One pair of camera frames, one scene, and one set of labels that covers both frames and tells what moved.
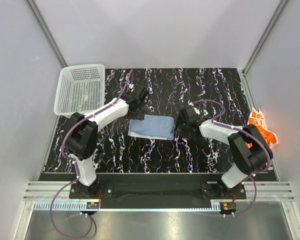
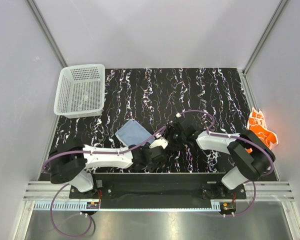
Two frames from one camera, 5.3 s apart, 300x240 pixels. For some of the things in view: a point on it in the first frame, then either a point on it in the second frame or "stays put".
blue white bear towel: (152, 126) -> (132, 133)
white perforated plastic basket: (79, 88) stays put
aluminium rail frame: (56, 196) stays put
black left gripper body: (141, 104) -> (150, 167)
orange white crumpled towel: (256, 118) stays put
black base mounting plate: (153, 187) stays put
